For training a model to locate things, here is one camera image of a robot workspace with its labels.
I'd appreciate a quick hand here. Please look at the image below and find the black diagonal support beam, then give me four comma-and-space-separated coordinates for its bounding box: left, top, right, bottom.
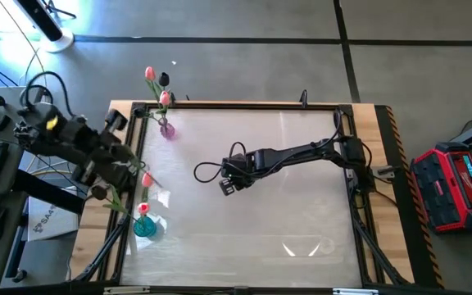
12, 170, 88, 216

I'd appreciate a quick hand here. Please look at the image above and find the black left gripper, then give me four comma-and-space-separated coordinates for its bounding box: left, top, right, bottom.
71, 108, 145, 192

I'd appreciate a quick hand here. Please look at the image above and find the black yellow hazard strip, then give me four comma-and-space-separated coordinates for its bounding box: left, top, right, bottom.
374, 105, 445, 290

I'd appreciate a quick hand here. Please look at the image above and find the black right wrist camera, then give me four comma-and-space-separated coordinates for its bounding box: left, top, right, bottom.
220, 154, 248, 180

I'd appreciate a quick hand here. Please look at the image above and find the red black jobsite radio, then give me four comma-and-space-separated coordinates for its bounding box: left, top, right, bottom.
409, 141, 472, 235

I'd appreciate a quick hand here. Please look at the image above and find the small silver metal bracket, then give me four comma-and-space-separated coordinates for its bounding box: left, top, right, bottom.
371, 165, 397, 180

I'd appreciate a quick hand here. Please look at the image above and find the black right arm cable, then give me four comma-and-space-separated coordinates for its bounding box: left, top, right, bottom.
193, 141, 248, 184

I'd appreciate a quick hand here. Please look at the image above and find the white printed cardboard box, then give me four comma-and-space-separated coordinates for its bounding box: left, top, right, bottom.
26, 186, 80, 243

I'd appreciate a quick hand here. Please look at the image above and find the black metal table frame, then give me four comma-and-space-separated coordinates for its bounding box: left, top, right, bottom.
71, 100, 413, 288

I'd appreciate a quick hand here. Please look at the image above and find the purple glass vase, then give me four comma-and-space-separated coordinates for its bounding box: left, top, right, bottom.
158, 117, 177, 141

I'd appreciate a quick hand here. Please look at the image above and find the white stand with black post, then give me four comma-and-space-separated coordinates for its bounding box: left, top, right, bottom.
12, 0, 75, 54

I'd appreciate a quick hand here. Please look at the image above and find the teal glass vase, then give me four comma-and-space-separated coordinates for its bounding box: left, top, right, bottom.
132, 215, 158, 238

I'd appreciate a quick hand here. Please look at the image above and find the white glossy table sheet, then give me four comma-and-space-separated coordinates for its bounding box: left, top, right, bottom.
120, 107, 364, 288

